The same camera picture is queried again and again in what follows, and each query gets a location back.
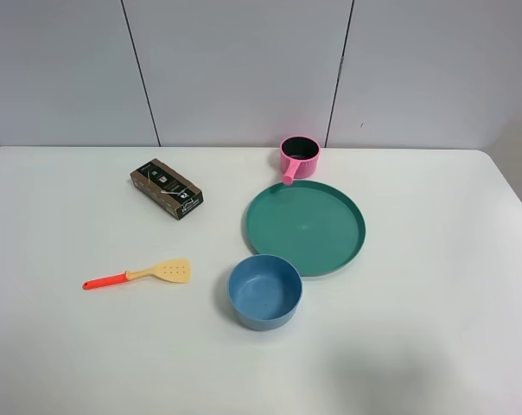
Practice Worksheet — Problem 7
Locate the yellow spatula with red handle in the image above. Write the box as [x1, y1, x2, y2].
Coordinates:
[82, 259, 191, 290]

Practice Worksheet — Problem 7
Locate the green round plate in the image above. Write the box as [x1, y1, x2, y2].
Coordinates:
[244, 180, 366, 277]

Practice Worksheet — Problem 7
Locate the pink saucepan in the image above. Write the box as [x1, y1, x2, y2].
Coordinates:
[280, 137, 321, 185]

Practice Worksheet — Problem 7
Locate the blue bowl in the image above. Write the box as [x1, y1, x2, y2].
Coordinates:
[227, 254, 302, 331]

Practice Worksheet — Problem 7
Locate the brown cardboard box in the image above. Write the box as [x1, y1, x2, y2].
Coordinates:
[130, 158, 204, 220]

